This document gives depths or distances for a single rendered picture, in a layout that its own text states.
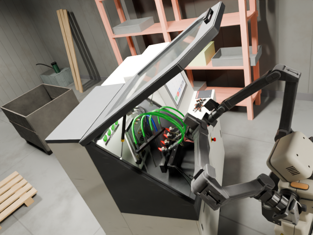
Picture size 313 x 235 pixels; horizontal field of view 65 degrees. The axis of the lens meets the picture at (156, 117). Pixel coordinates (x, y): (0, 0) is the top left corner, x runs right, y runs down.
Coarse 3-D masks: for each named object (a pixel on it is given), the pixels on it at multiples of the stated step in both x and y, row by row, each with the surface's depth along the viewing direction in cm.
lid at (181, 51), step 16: (208, 16) 113; (192, 32) 139; (208, 32) 98; (176, 48) 139; (192, 48) 97; (160, 64) 140; (176, 64) 97; (144, 80) 141; (160, 80) 103; (128, 96) 143; (144, 96) 110; (112, 112) 129; (128, 112) 122; (96, 128) 132; (80, 144) 144
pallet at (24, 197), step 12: (12, 180) 367; (24, 180) 359; (0, 192) 351; (12, 192) 344; (24, 192) 338; (36, 192) 333; (0, 204) 329; (12, 204) 323; (0, 216) 310; (0, 228) 307
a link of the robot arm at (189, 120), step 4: (184, 116) 136; (188, 116) 131; (192, 116) 132; (184, 120) 131; (188, 120) 130; (192, 120) 130; (188, 124) 131; (192, 124) 130; (196, 124) 130; (204, 124) 128; (192, 128) 131; (204, 128) 125
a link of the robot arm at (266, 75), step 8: (256, 80) 132; (264, 80) 128; (272, 80) 123; (248, 88) 135; (256, 88) 133; (232, 96) 145; (240, 96) 140; (248, 96) 138; (224, 104) 148; (232, 104) 146; (224, 112) 151
